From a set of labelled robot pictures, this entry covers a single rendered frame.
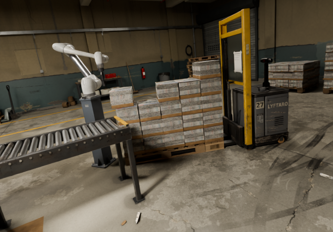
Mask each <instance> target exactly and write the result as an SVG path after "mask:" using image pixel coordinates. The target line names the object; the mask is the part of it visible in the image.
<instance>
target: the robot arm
mask: <svg viewBox="0 0 333 232"><path fill-rule="evenodd" d="M53 49H54V50H55V51H57V52H60V53H64V54H65V55H67V56H68V57H70V58H71V60H72V61H73V62H74V64H75V65H76V66H77V67H78V69H79V70H80V71H81V73H82V74H83V75H84V78H82V80H81V87H82V91H83V95H84V96H83V97H82V98H81V99H91V98H94V97H97V96H99V95H96V93H95V90H97V89H99V88H100V87H101V85H102V83H103V86H105V79H104V73H103V71H104V63H106V62H108V61H109V57H108V56H107V55H103V54H102V53H101V52H95V54H91V53H86V52H82V51H78V50H75V47H74V46H73V45H72V44H68V43H54V44H53ZM77 55H79V56H84V57H90V58H94V59H95V62H96V64H97V68H98V71H100V75H101V79H102V81H101V80H100V79H99V78H97V77H96V76H95V75H93V74H91V73H90V71H89V70H88V69H87V67H86V66H85V65H84V63H83V62H82V61H81V59H80V58H79V57H78V56H77Z"/></svg>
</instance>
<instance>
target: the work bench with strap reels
mask: <svg viewBox="0 0 333 232"><path fill-rule="evenodd" d="M121 78H122V76H120V77H117V76H116V74H115V73H111V74H105V78H104V79H105V81H110V80H116V81H117V87H112V88H110V89H103V90H101V94H100V92H99V90H96V91H95V93H96V95H100V96H101V97H103V96H108V95H110V93H109V91H111V90H112V89H113V88H119V84H118V79H120V81H121V87H123V85H122V79H121ZM75 84H76V87H77V91H78V96H79V99H81V98H82V97H83V96H84V95H83V93H81V91H80V87H79V85H81V82H80V83H78V82H75Z"/></svg>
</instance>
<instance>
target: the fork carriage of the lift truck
mask: <svg viewBox="0 0 333 232"><path fill-rule="evenodd" d="M222 120H223V133H224V134H226V135H228V137H229V138H230V139H231V140H234V141H235V143H236V144H237V145H238V146H239V147H240V146H243V128H242V126H240V125H239V124H237V123H235V122H234V121H232V120H231V119H229V118H227V117H226V116H222Z"/></svg>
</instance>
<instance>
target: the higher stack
mask: <svg viewBox="0 0 333 232"><path fill-rule="evenodd" d="M219 61H220V60H208V61H200V62H193V63H192V70H193V75H197V76H204V75H211V74H219V73H220V72H221V71H220V64H219V63H220V62H219ZM195 79H197V78H195ZM220 79H221V78H220V77H213V78H206V79H198V80H200V93H206V92H213V91H220V90H221V80H220ZM200 97H201V104H202V109H209V108H216V107H222V99H221V94H214V95H207V96H200ZM202 114H203V125H206V124H212V123H218V122H222V121H223V120H222V110H216V111H209V112H202ZM203 132H204V140H208V139H214V138H220V137H223V125H217V126H211V127H205V128H203ZM204 144H205V151H206V152H209V151H214V150H220V149H224V140H219V141H213V142H207V143H204Z"/></svg>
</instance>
